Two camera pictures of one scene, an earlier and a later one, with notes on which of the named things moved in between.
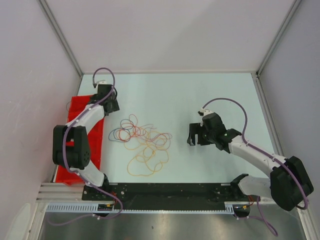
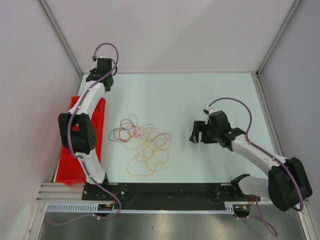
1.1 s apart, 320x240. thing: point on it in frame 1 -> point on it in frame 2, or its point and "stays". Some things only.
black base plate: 168,193 stays
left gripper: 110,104 -> 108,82
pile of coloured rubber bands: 154,152 stays
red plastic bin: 95,131 stays
